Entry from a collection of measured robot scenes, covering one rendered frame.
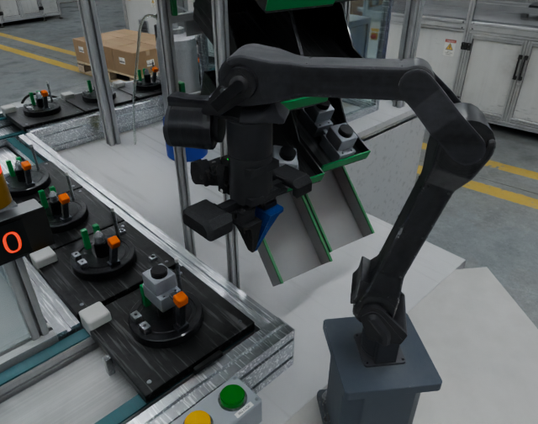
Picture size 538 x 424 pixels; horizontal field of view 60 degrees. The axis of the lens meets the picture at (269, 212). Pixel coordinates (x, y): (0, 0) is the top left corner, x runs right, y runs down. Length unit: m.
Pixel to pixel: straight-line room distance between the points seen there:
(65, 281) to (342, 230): 0.62
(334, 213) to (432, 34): 3.75
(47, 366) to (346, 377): 0.55
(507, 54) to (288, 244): 3.76
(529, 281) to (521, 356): 1.73
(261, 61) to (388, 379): 0.48
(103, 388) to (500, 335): 0.82
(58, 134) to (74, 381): 1.22
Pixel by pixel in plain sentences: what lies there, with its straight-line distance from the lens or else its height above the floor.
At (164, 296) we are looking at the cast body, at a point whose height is 1.05.
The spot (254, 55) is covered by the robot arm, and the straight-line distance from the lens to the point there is 0.53.
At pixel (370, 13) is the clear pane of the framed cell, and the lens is 2.11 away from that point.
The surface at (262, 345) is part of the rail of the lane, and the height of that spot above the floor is 0.96.
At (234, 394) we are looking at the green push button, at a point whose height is 0.97.
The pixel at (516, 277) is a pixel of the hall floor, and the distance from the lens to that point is 2.85.
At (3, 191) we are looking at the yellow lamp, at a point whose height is 1.28.
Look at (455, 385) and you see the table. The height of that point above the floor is 0.86.
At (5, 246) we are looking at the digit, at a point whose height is 1.20.
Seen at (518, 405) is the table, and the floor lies 0.86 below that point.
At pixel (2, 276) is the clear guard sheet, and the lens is 0.91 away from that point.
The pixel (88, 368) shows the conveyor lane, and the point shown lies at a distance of 0.97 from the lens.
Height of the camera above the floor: 1.62
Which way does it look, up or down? 32 degrees down
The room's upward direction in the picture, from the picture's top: straight up
